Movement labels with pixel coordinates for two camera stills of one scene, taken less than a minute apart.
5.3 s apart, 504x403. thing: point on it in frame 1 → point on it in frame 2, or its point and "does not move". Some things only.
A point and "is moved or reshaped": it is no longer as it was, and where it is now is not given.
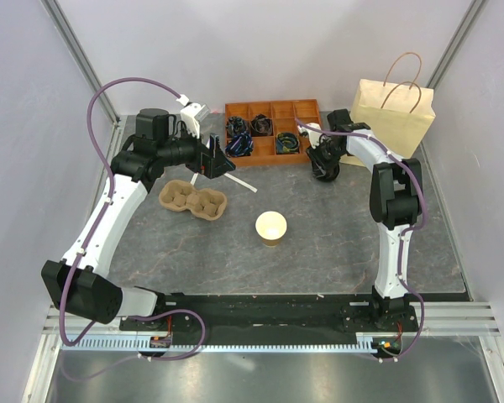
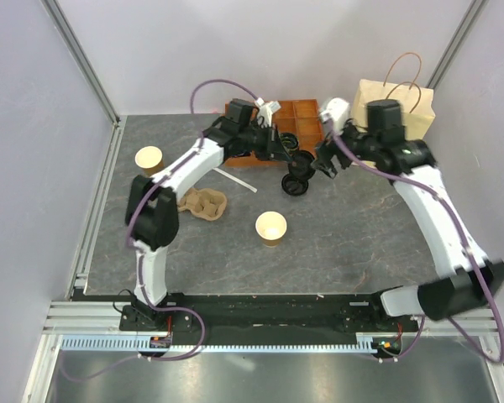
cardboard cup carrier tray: x=180 y=195 does not move
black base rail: x=278 y=315 does not move
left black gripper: x=213 y=162 → x=274 y=149
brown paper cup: x=270 y=226 does not move
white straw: x=242 y=183 does not move
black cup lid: x=325 y=169 is moved or reshaped
